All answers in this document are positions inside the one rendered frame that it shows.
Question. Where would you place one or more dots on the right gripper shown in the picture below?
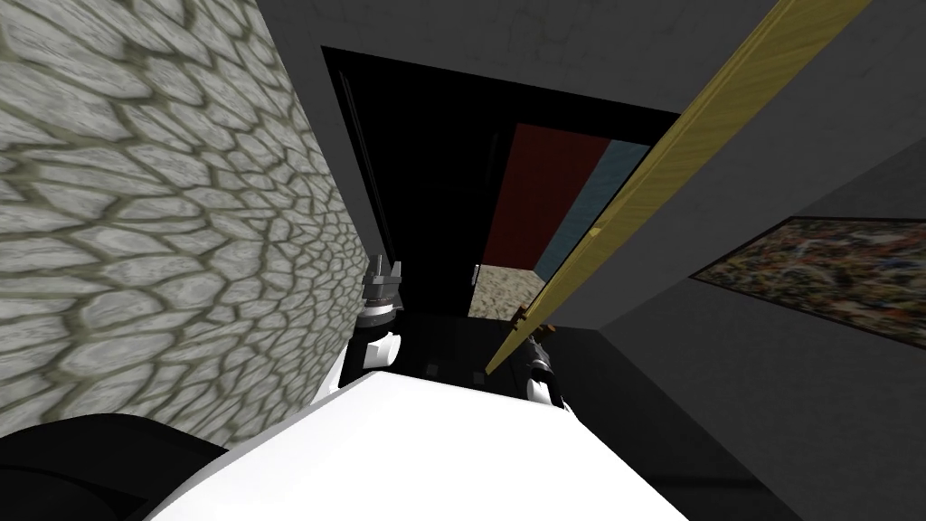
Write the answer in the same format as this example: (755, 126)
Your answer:
(536, 344)

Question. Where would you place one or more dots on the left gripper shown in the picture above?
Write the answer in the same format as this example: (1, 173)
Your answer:
(383, 287)

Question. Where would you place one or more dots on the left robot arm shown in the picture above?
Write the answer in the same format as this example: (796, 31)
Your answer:
(380, 351)

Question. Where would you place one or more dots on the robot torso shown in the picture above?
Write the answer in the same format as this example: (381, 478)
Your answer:
(405, 456)

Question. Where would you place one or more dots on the yellow wooden door leaf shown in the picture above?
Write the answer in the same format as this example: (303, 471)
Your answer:
(687, 137)

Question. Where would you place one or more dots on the dark framed wall picture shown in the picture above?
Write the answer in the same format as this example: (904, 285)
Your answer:
(832, 271)

